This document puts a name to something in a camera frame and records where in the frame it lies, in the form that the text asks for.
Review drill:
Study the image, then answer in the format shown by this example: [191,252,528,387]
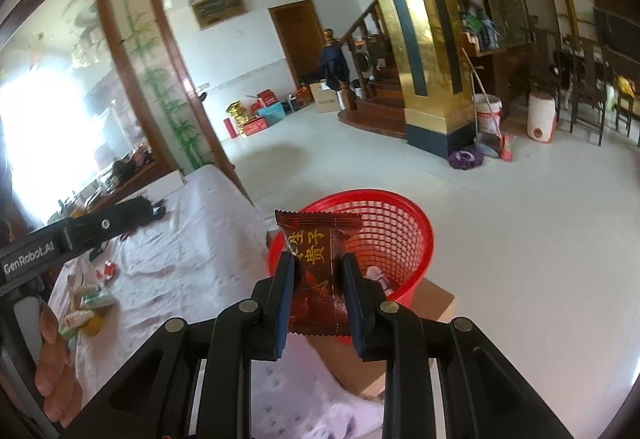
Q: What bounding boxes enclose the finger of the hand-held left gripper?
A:
[55,198,152,262]

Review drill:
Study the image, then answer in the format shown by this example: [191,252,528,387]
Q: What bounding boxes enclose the bamboo painted glass partition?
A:
[90,0,236,174]

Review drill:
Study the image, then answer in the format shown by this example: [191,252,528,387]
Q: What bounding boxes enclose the golden pillar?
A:
[345,0,481,160]

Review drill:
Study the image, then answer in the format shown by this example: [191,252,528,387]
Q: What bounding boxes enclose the purple mop head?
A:
[446,146,478,170]

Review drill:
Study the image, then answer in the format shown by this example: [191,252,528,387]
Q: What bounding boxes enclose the wooden door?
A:
[269,0,326,90]

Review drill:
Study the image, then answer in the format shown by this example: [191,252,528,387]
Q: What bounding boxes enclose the golden ornament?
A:
[227,101,248,130]

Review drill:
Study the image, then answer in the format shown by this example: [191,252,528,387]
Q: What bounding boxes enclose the red plastic basket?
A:
[267,189,435,347]

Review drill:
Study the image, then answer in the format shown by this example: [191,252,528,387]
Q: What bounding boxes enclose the dark wooden cabinet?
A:
[462,31,531,120]

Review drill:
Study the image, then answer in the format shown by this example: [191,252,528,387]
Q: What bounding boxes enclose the white plastic bucket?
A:
[474,94,503,134]

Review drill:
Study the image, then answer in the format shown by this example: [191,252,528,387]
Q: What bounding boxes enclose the blue gift bag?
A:
[260,103,286,126]

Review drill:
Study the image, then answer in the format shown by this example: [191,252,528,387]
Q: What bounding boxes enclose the wooden broom stick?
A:
[460,48,501,154]

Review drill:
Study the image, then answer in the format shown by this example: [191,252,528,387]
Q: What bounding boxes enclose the white plastic barrel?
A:
[527,91,558,144]

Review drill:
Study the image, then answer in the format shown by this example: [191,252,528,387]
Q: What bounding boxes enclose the wooden staircase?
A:
[337,0,408,140]

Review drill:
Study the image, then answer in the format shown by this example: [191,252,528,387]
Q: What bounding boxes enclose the open cardboard box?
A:
[309,81,341,114]

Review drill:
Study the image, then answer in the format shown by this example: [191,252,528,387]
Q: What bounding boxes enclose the dark wooden chair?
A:
[612,79,640,140]
[570,36,608,147]

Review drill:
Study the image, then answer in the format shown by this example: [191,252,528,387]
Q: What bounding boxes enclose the person's left hand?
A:
[34,304,85,425]

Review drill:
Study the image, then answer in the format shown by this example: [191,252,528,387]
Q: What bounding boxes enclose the flat cardboard box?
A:
[307,276,457,402]

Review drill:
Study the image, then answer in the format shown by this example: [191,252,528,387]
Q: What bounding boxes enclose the framed landscape painting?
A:
[192,0,247,30]

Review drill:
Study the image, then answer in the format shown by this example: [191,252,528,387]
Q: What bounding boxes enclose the black television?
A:
[592,9,640,64]

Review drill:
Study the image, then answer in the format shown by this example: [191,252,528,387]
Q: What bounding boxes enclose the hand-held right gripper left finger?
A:
[60,251,301,439]

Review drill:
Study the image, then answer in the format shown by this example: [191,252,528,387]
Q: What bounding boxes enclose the pale floral tablecloth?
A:
[45,164,386,439]

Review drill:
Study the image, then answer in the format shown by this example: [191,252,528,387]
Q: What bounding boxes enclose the brown candy wrapper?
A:
[274,209,363,337]

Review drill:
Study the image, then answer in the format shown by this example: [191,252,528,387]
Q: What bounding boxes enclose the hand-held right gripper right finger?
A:
[340,253,576,439]

